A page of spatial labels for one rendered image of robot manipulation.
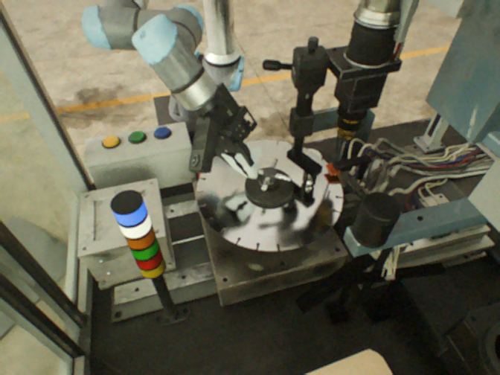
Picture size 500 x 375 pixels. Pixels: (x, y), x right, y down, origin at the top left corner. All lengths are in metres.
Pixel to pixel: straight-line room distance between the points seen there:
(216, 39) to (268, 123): 1.42
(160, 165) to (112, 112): 1.77
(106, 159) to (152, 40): 0.46
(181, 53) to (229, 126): 0.16
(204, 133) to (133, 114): 2.05
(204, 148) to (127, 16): 0.28
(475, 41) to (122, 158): 0.80
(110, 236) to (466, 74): 0.71
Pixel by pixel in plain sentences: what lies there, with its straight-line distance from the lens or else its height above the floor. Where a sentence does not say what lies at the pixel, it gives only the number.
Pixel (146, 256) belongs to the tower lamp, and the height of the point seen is 1.04.
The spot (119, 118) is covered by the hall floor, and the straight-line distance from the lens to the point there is 2.70.
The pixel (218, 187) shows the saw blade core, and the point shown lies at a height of 0.95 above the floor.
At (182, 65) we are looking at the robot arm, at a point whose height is 1.24.
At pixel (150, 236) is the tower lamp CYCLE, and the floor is 1.08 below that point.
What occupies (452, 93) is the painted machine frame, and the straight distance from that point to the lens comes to 0.60.
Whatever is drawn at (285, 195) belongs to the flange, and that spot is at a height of 0.96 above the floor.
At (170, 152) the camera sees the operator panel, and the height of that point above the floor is 0.88.
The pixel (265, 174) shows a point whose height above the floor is 1.00.
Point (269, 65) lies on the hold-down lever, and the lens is 0.68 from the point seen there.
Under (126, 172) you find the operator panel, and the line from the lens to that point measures 1.04.
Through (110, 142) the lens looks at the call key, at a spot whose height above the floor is 0.91.
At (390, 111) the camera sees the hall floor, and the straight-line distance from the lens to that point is 2.80.
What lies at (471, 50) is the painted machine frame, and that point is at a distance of 0.57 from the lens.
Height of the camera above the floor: 1.55
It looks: 47 degrees down
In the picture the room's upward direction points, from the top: straight up
